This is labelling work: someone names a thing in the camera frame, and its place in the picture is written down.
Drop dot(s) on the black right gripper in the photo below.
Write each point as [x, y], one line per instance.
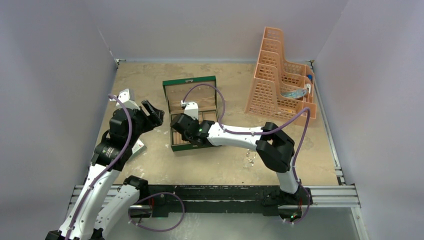
[192, 119]

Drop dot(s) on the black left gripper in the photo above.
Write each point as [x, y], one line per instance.
[156, 114]

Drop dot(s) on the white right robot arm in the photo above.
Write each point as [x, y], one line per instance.
[274, 147]

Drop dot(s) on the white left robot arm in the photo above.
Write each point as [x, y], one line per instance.
[80, 223]

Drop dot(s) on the green jewelry box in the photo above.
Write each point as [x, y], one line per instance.
[198, 89]

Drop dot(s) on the silver jewelry piece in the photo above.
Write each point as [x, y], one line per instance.
[250, 156]

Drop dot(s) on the peach plastic file organizer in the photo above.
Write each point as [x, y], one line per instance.
[274, 74]

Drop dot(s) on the blue item in organizer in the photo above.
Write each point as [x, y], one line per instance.
[295, 94]

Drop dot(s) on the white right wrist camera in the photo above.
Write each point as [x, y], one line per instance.
[190, 108]

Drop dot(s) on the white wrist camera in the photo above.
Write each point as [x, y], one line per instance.
[190, 108]
[126, 99]

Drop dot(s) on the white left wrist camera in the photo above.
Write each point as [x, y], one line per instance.
[126, 99]

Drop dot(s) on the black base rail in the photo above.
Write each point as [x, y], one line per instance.
[267, 200]

